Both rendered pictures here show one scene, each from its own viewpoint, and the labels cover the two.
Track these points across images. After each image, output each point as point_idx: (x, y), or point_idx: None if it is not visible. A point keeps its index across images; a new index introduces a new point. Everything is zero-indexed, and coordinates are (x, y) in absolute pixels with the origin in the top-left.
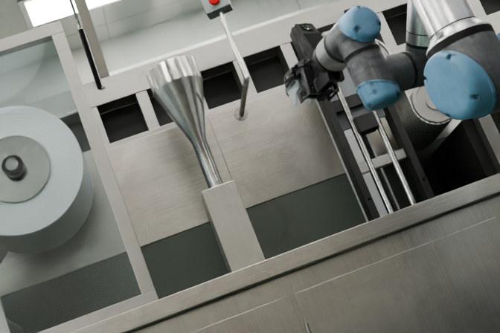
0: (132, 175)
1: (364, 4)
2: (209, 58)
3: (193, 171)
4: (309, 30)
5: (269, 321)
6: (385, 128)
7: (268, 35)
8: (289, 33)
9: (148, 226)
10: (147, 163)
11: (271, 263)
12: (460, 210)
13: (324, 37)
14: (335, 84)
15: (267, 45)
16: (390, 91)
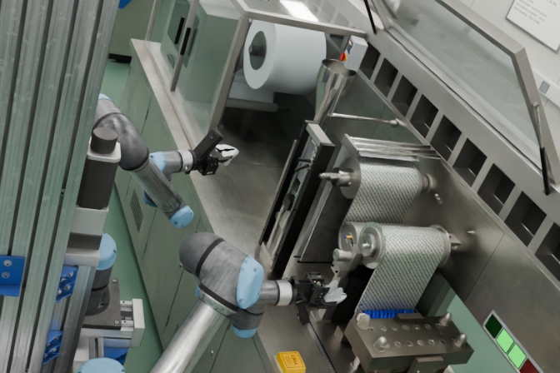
0: (349, 93)
1: (490, 145)
2: (412, 74)
3: (362, 122)
4: (210, 138)
5: (194, 213)
6: (425, 222)
7: (440, 96)
8: (447, 109)
9: (337, 123)
10: (356, 96)
11: (197, 198)
12: None
13: (184, 150)
14: (203, 171)
15: (434, 101)
16: (143, 200)
